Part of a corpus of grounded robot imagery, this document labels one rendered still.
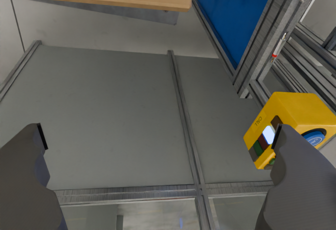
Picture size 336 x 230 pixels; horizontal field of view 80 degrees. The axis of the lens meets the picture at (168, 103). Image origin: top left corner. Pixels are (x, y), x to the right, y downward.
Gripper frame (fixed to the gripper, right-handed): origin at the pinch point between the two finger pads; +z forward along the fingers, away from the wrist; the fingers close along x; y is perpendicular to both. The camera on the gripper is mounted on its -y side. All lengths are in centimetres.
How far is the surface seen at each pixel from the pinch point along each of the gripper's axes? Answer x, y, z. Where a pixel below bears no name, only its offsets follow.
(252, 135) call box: 21.8, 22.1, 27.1
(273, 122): 22.4, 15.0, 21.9
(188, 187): 11, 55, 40
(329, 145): 70, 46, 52
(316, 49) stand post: 68, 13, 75
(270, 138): 22.2, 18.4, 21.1
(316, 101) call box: 31.3, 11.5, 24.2
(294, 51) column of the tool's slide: 93, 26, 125
